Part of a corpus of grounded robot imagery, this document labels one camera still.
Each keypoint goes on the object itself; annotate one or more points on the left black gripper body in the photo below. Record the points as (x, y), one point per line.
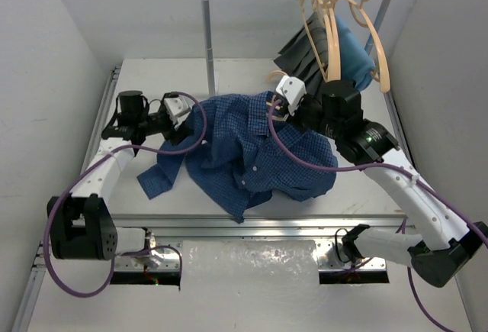
(178, 129)

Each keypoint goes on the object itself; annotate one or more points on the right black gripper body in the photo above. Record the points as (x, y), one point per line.
(309, 114)

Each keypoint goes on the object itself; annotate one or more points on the blue plaid shirt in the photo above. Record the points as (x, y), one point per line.
(232, 156)

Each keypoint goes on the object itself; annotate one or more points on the beige plastic hanger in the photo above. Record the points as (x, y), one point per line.
(281, 111)

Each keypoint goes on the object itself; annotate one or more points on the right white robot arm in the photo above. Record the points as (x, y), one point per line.
(443, 243)

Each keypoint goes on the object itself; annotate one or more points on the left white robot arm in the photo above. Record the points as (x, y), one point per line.
(81, 225)

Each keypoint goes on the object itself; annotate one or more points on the beige hanger with grey garment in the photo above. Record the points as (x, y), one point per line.
(307, 7)

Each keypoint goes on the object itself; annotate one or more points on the beige hanger with blue garment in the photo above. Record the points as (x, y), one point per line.
(326, 10)

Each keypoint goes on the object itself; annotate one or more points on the empty beige hanger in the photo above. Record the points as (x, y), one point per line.
(381, 73)

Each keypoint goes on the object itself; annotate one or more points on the grey hanging garment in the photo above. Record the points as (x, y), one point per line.
(296, 58)

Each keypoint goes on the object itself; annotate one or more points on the light blue hanging garment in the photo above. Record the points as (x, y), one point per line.
(356, 64)

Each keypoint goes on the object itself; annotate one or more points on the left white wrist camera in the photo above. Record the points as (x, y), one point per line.
(176, 107)

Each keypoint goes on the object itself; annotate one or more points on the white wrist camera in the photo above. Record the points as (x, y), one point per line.
(291, 91)
(176, 107)

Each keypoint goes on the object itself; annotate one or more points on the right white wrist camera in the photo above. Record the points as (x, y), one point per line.
(291, 91)

